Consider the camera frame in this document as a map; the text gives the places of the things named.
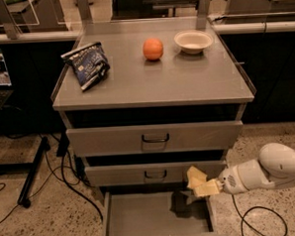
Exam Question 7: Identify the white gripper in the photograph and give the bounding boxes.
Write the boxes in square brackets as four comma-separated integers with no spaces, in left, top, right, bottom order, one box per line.
[194,159,270,197]

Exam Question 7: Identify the yellow sponge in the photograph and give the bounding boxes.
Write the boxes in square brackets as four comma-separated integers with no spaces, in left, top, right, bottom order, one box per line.
[187,167,207,189]

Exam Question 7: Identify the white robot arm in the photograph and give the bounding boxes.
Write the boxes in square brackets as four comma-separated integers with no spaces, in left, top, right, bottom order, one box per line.
[187,143,295,197]

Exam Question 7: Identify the grey metal drawer cabinet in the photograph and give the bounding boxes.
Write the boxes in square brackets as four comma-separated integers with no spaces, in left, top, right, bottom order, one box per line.
[47,12,264,236]

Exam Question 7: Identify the grey open bottom drawer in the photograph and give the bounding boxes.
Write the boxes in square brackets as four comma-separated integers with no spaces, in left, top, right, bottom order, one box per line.
[101,189,226,236]

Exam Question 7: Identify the grey middle drawer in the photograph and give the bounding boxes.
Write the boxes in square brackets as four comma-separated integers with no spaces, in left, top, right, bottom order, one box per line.
[85,161,226,187]

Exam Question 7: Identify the grey top drawer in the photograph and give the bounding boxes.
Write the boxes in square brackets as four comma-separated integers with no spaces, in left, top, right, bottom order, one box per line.
[66,120,243,158]

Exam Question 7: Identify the white paper bowl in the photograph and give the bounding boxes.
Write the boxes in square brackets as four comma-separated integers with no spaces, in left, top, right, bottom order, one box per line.
[174,30,213,55]

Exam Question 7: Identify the orange ball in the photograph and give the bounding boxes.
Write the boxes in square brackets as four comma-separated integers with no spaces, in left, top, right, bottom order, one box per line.
[143,38,164,61]

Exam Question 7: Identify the blue chip bag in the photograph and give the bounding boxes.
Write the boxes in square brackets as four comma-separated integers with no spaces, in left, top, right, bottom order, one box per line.
[61,42,110,91]

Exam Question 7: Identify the black stand leg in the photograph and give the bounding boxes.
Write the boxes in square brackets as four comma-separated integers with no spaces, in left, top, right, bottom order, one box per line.
[17,136,49,208]

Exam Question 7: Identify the black cable on right floor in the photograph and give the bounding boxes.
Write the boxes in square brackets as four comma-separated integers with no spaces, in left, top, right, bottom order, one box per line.
[230,191,289,236]

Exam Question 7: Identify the black cable on floor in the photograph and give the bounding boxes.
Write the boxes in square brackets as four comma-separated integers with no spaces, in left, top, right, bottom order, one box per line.
[0,131,104,229]
[230,191,289,236]

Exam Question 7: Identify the black cable on left floor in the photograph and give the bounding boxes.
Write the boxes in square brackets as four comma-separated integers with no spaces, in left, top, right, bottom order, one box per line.
[0,131,104,229]

